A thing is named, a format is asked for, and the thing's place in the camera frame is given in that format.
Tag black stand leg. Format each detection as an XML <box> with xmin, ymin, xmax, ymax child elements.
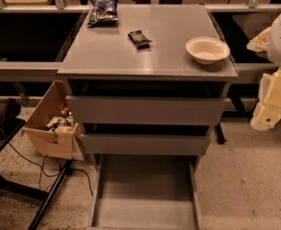
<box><xmin>215</xmin><ymin>124</ymin><xmax>227</xmax><ymax>145</ymax></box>

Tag grey top drawer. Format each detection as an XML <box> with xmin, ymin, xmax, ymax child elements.
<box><xmin>66</xmin><ymin>95</ymin><xmax>224</xmax><ymax>126</ymax></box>

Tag dark chocolate rxbar wrapper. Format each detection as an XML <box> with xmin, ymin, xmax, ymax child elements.
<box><xmin>128</xmin><ymin>30</ymin><xmax>151</xmax><ymax>48</ymax></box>

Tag grey drawer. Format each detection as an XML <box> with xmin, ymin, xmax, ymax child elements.
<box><xmin>82</xmin><ymin>134</ymin><xmax>210</xmax><ymax>155</ymax></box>
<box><xmin>88</xmin><ymin>155</ymin><xmax>202</xmax><ymax>230</ymax></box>
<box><xmin>66</xmin><ymin>95</ymin><xmax>224</xmax><ymax>126</ymax></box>

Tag cardboard box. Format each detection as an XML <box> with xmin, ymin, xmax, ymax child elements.
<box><xmin>23</xmin><ymin>80</ymin><xmax>85</xmax><ymax>161</ymax></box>

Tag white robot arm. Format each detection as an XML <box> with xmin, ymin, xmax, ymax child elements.
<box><xmin>246</xmin><ymin>13</ymin><xmax>281</xmax><ymax>130</ymax></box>

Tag grey middle drawer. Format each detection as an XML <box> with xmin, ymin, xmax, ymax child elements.
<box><xmin>82</xmin><ymin>134</ymin><xmax>210</xmax><ymax>155</ymax></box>

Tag white paper bowl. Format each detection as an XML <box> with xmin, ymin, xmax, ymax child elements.
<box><xmin>186</xmin><ymin>36</ymin><xmax>230</xmax><ymax>65</ymax></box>

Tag grey drawer cabinet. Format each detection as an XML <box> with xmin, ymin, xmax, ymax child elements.
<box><xmin>57</xmin><ymin>4</ymin><xmax>240</xmax><ymax>174</ymax></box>

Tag black floor cable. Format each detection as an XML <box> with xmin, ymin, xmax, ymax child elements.
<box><xmin>7</xmin><ymin>142</ymin><xmax>94</xmax><ymax>209</ymax></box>

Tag snack items in box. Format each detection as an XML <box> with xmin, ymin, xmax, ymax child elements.
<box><xmin>46</xmin><ymin>107</ymin><xmax>75</xmax><ymax>133</ymax></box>

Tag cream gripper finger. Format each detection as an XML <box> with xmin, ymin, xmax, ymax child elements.
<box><xmin>264</xmin><ymin>68</ymin><xmax>281</xmax><ymax>127</ymax></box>
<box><xmin>250</xmin><ymin>73</ymin><xmax>272</xmax><ymax>131</ymax></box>

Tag grey bottom drawer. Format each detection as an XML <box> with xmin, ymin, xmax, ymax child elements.
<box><xmin>88</xmin><ymin>155</ymin><xmax>202</xmax><ymax>230</ymax></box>

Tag blue chip bag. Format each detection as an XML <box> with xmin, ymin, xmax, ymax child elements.
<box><xmin>87</xmin><ymin>0</ymin><xmax>119</xmax><ymax>27</ymax></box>

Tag black table leg frame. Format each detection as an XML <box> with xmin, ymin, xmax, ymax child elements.
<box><xmin>0</xmin><ymin>118</ymin><xmax>74</xmax><ymax>230</ymax></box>

